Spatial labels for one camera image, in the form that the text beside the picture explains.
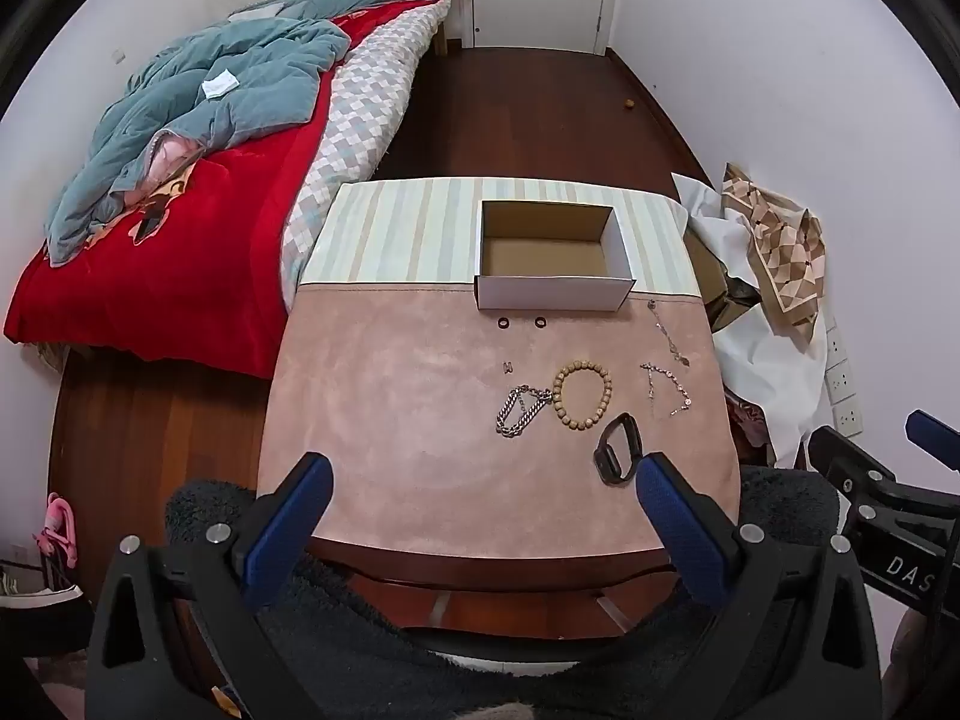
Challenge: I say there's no red patterned cloth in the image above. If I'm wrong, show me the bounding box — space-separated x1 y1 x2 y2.
731 397 777 466

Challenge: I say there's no white cardboard box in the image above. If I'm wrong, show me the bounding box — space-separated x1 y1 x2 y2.
474 200 637 312

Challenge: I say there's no pink cloth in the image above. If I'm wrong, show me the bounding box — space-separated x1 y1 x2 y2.
146 131 207 188

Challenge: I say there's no silver charm bracelet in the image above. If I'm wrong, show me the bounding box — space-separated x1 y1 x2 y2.
640 362 692 419

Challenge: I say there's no brown cardboard box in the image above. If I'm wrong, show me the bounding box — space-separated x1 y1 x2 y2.
682 229 762 335

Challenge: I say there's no checkered quilt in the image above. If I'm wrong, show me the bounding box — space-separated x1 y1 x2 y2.
279 0 455 312

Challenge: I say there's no silver pendant necklace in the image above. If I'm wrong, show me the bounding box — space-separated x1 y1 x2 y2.
646 300 691 368

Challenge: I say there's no checkered brown scarf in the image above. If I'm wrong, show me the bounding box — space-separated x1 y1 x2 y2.
721 163 827 346

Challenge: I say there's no white sheet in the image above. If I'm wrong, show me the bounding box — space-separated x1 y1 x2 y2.
671 172 833 470

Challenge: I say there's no wooden bed frame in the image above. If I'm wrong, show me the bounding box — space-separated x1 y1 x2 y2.
431 0 462 57

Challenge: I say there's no silver chain bracelet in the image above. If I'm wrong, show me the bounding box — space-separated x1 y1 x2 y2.
495 385 554 438

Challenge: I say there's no striped table cloth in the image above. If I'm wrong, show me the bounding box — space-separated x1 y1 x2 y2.
298 176 702 297

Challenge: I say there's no pink plastic object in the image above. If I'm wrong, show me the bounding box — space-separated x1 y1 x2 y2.
34 493 80 567

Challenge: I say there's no teal quilt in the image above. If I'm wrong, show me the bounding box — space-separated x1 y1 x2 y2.
45 0 443 267

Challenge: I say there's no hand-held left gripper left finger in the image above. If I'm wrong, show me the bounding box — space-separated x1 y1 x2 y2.
86 452 335 720

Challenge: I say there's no wooden table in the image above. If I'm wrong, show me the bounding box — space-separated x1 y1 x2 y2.
304 536 680 642

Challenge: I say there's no wooden bead bracelet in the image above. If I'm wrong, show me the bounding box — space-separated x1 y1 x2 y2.
552 361 613 432

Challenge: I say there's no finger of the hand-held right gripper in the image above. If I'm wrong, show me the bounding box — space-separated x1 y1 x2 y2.
808 426 901 511
905 410 960 473

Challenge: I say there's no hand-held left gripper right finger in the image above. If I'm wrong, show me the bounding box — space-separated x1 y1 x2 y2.
634 452 884 720

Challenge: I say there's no black smart band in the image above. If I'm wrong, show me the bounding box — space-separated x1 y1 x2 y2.
593 412 644 485

